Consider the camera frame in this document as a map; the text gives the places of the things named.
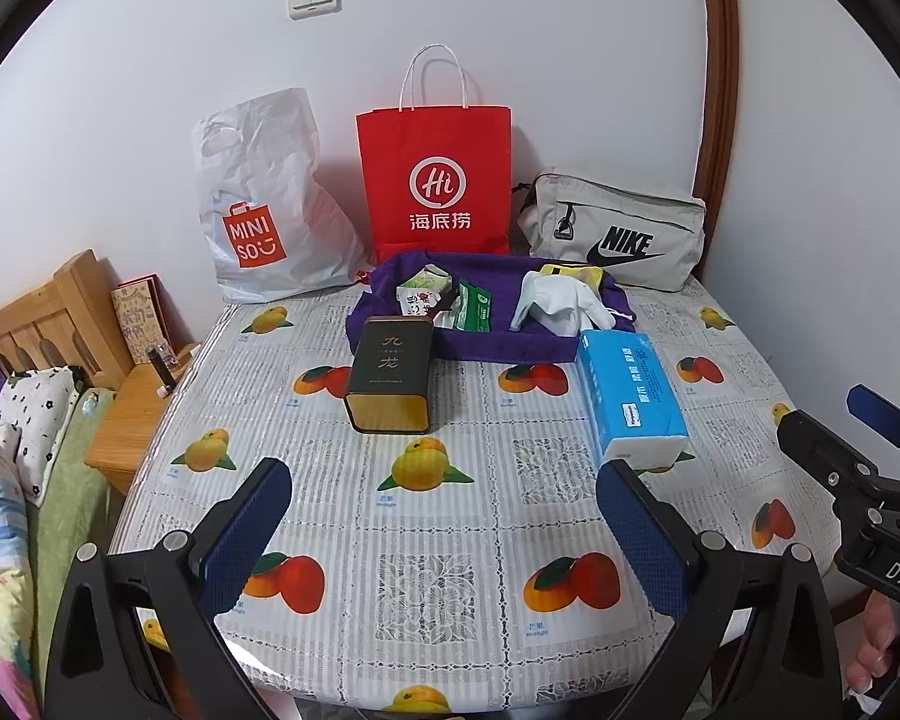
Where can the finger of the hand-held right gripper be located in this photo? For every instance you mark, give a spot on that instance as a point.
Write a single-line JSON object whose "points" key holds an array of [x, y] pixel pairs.
{"points": [[881, 409], [817, 442]]}

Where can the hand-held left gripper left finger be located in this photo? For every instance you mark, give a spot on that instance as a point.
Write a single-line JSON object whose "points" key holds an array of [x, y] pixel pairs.
{"points": [[247, 532]]}

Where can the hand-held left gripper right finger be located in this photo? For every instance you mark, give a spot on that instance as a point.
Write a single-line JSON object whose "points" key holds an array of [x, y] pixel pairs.
{"points": [[641, 540]]}

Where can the white cloth glove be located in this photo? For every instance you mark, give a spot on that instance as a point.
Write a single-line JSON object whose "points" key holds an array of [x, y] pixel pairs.
{"points": [[592, 311], [544, 300]]}

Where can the purple towel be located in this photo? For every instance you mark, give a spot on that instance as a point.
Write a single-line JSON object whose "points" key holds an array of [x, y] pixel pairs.
{"points": [[487, 345]]}

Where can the yellow zip pouch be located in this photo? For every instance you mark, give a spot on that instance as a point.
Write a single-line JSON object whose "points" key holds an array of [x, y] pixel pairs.
{"points": [[566, 271]]}

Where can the small white printed packet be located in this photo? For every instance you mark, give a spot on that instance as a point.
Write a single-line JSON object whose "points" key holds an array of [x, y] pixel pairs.
{"points": [[418, 305]]}

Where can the green white wipes packet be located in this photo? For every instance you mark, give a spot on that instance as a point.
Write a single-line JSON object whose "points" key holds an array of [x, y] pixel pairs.
{"points": [[476, 307]]}

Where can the light green tissue packet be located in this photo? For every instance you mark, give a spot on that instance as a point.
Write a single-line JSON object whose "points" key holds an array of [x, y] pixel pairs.
{"points": [[427, 279]]}

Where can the person's right hand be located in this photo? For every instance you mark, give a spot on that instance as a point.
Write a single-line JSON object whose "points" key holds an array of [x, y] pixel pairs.
{"points": [[877, 637]]}

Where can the blue tissue pack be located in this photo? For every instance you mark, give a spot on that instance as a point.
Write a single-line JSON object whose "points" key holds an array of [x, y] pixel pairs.
{"points": [[630, 397]]}

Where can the wooden nightstand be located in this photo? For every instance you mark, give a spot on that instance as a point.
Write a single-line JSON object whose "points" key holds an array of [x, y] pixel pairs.
{"points": [[142, 427]]}

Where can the fruit print tablecloth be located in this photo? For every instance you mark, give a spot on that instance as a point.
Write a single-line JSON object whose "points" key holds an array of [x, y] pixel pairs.
{"points": [[495, 480]]}

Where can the small dark bottle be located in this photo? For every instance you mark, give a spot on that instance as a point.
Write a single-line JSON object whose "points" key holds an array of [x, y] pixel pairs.
{"points": [[161, 367]]}

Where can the light green blanket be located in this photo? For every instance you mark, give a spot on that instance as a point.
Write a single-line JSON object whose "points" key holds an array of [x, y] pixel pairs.
{"points": [[67, 480]]}

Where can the dark green tea tin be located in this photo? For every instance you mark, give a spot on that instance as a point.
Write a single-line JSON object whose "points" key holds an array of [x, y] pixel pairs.
{"points": [[390, 375]]}

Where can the decorated book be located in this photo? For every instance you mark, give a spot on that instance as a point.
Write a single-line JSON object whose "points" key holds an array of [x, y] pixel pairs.
{"points": [[139, 315]]}

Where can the white spotted plush toy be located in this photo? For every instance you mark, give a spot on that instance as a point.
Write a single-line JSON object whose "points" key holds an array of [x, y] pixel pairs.
{"points": [[34, 412]]}

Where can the grey waist bag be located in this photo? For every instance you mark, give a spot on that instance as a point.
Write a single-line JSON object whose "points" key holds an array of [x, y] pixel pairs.
{"points": [[615, 232]]}

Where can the wooden headboard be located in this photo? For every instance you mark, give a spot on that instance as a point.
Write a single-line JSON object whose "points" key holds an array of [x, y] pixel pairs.
{"points": [[45, 322]]}

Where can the white plastic shopping bag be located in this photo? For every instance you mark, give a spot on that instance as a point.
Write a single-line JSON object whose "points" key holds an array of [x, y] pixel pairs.
{"points": [[270, 202]]}

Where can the red paper shopping bag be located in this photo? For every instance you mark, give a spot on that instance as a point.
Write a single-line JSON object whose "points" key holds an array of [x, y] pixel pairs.
{"points": [[439, 180]]}

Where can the brown wooden door frame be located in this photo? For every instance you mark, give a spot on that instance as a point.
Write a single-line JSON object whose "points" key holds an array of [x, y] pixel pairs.
{"points": [[720, 90]]}

